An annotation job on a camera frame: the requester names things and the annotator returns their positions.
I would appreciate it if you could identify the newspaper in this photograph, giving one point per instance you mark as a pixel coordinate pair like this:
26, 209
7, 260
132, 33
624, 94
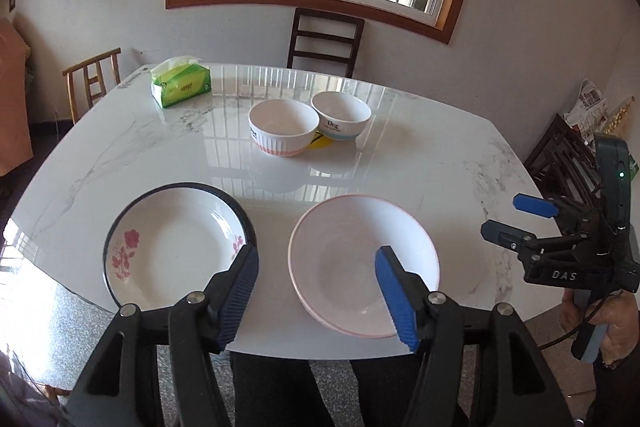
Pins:
587, 107

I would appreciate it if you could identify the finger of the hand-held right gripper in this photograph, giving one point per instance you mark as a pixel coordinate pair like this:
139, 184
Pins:
505, 234
535, 204

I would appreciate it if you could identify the person's right hand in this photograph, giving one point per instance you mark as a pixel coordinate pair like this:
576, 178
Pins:
625, 327

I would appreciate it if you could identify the light wooden chair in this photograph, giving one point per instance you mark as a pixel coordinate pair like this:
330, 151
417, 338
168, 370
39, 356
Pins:
92, 82

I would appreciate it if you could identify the large blue floral plate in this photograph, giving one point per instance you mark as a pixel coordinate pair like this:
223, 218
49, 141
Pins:
252, 232

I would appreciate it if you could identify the person's right forearm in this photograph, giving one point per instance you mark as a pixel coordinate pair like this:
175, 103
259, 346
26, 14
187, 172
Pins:
615, 399

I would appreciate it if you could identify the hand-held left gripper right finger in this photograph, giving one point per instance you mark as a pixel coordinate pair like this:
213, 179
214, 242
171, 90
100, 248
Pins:
397, 302

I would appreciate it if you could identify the pink bowl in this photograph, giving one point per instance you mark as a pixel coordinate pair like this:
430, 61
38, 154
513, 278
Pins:
350, 252

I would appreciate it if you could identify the dark wooden chair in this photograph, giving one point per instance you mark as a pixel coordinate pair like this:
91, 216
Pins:
325, 42

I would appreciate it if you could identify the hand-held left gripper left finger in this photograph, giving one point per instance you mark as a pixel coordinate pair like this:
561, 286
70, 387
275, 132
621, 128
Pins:
240, 297

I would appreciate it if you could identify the white bowl with blue band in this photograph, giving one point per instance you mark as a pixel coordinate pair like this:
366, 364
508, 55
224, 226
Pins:
342, 117

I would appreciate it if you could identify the dark wooden furniture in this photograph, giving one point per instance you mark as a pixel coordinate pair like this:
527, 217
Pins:
560, 157

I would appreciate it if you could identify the white ribbed bowl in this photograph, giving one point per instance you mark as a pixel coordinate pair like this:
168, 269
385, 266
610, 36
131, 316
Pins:
282, 127

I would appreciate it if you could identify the yellow bundle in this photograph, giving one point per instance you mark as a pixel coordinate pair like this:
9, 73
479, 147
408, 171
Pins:
622, 114

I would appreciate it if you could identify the green tissue pack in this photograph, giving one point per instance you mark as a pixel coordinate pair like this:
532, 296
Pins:
182, 82

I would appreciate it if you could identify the small yellow object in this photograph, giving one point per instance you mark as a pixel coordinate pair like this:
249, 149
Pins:
320, 141

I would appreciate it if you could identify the person's dark trousers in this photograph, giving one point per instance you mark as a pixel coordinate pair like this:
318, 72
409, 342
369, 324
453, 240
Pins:
300, 392

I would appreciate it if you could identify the white plate with pink flowers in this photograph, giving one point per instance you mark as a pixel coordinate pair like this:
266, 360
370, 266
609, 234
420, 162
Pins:
175, 247

